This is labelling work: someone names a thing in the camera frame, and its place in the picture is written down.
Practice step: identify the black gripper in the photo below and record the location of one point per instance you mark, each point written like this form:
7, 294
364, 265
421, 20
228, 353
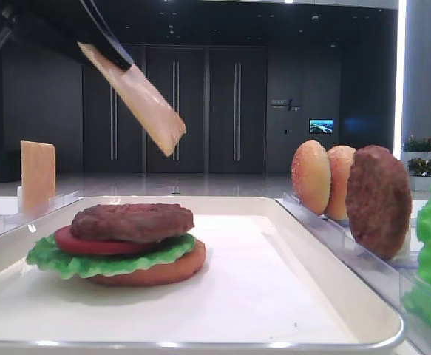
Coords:
60, 26

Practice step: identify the orange cheese slice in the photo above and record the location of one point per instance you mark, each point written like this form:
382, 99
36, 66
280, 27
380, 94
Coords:
164, 126
37, 175

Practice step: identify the standing orange cheese slice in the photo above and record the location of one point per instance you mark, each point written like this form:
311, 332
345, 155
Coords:
37, 175

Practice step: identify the brown meat patty on tray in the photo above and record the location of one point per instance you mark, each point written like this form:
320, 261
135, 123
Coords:
133, 222

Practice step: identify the red tomato slice on tray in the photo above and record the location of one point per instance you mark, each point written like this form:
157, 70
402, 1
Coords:
65, 241

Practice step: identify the green lettuce leaf on tray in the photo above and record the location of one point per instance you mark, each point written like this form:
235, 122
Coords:
48, 257

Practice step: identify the standing brown meat patty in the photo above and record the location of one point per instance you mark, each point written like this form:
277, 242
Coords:
378, 201

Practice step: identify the dark triple door panels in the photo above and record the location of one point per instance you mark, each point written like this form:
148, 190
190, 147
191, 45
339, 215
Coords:
220, 94

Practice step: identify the bottom bun slice on tray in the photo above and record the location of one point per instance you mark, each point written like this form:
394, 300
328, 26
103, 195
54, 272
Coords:
161, 274

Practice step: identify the sesame bun top outer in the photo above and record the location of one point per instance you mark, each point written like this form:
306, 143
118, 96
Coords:
311, 176

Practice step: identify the sesame bun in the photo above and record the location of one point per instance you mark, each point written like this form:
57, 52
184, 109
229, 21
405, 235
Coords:
340, 159
311, 176

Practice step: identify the sesame bun top inner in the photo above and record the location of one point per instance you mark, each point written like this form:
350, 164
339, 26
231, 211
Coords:
340, 159

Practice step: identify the white rectangular serving tray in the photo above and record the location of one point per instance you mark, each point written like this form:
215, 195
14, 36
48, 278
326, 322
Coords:
268, 287

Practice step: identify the potted plants in white planter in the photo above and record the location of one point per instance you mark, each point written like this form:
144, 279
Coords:
416, 156

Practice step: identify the clear left rail strip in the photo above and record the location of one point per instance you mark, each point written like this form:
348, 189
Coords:
9, 222

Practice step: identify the clear rail strip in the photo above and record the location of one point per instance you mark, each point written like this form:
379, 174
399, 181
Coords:
9, 222
396, 281

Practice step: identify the small wall display screen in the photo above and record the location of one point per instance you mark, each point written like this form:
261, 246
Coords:
321, 126

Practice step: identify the clear right rail strip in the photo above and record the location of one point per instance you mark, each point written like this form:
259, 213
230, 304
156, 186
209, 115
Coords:
396, 281

